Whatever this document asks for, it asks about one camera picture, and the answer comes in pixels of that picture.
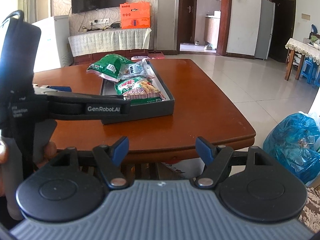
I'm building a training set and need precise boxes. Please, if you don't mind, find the green red cracker packet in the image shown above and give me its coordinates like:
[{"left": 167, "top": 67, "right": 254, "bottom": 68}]
[{"left": 114, "top": 77, "right": 166, "bottom": 105}]

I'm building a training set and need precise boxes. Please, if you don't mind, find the green snack bag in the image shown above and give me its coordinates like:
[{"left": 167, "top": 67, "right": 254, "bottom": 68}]
[{"left": 86, "top": 54, "right": 133, "bottom": 82}]

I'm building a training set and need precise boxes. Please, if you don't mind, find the clear nut snack bag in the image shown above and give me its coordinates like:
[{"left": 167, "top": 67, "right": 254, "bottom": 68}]
[{"left": 118, "top": 59, "right": 156, "bottom": 80}]

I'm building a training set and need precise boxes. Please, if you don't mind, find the left hand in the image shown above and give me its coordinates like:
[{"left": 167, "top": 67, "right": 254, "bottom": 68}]
[{"left": 0, "top": 137, "right": 58, "bottom": 198}]

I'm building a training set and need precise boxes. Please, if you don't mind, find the blue cardboard box tray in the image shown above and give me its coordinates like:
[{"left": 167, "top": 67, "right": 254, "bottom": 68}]
[{"left": 100, "top": 62, "right": 175, "bottom": 125}]

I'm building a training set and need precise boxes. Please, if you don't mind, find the white chest freezer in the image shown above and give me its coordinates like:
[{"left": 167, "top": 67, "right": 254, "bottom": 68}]
[{"left": 33, "top": 15, "right": 73, "bottom": 73}]

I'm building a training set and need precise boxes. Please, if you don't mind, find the blue plastic bag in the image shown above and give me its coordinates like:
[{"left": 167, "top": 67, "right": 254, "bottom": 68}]
[{"left": 263, "top": 112, "right": 319, "bottom": 185}]

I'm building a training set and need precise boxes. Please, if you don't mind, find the tv cabinet with lace cloth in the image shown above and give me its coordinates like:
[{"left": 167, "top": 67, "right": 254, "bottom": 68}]
[{"left": 68, "top": 28, "right": 152, "bottom": 65}]

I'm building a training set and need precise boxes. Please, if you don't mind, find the purple detergent bottle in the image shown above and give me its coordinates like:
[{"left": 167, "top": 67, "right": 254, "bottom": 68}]
[{"left": 131, "top": 55, "right": 150, "bottom": 61}]

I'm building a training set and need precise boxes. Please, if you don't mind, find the blue plastic stool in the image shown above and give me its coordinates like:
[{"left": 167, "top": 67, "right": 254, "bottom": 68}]
[{"left": 300, "top": 59, "right": 319, "bottom": 87}]

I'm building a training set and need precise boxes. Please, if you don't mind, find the dining table with cloth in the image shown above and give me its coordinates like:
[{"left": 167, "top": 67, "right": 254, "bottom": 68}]
[{"left": 285, "top": 38, "right": 319, "bottom": 81}]

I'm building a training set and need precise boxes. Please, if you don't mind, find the orange cardboard box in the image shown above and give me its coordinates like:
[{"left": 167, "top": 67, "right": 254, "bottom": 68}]
[{"left": 120, "top": 1, "right": 151, "bottom": 29}]

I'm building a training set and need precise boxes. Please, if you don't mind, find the grey refrigerator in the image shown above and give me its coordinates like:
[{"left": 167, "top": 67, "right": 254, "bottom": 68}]
[{"left": 254, "top": 0, "right": 275, "bottom": 60}]

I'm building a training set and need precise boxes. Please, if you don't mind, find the white wall power strip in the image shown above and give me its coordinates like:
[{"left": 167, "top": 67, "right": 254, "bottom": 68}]
[{"left": 89, "top": 18, "right": 110, "bottom": 26}]

